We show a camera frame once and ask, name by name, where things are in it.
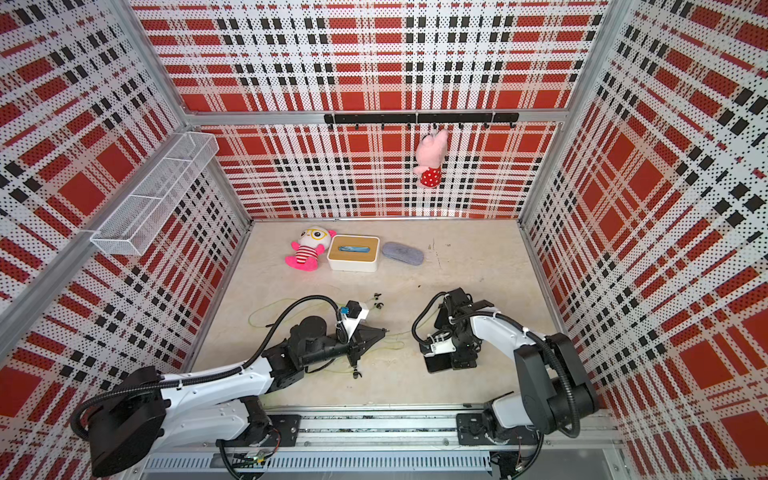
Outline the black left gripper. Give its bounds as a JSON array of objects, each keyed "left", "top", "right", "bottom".
[{"left": 302, "top": 325, "right": 385, "bottom": 367}]

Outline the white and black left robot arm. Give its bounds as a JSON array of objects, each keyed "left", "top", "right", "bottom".
[{"left": 70, "top": 295, "right": 387, "bottom": 479}]

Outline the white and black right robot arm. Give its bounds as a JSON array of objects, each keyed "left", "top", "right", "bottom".
[{"left": 410, "top": 288, "right": 599, "bottom": 445}]

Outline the white tissue box wooden lid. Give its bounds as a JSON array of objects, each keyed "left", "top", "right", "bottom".
[{"left": 327, "top": 234, "right": 380, "bottom": 273}]

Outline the grey fabric case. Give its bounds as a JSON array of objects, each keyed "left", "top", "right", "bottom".
[{"left": 381, "top": 242, "right": 424, "bottom": 266}]

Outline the pink striped plush doll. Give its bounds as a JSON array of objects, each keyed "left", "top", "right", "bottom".
[{"left": 284, "top": 226, "right": 337, "bottom": 272}]

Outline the pink pig plush toy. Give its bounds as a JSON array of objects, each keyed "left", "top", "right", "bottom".
[{"left": 413, "top": 130, "right": 448, "bottom": 189}]

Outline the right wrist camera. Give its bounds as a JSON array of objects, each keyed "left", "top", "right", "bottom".
[{"left": 420, "top": 335, "right": 456, "bottom": 358}]

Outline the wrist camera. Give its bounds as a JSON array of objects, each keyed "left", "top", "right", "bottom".
[
  {"left": 340, "top": 300, "right": 370, "bottom": 336},
  {"left": 420, "top": 335, "right": 456, "bottom": 358}
]

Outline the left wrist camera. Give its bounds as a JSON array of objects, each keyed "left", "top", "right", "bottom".
[{"left": 340, "top": 300, "right": 370, "bottom": 336}]

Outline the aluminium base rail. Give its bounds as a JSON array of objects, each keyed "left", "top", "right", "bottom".
[{"left": 123, "top": 404, "right": 631, "bottom": 479}]

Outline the black hook rail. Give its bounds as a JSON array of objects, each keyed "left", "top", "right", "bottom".
[{"left": 323, "top": 112, "right": 520, "bottom": 127}]

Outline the white wire mesh basket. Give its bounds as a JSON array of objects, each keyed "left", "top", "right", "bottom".
[{"left": 91, "top": 132, "right": 219, "bottom": 256}]

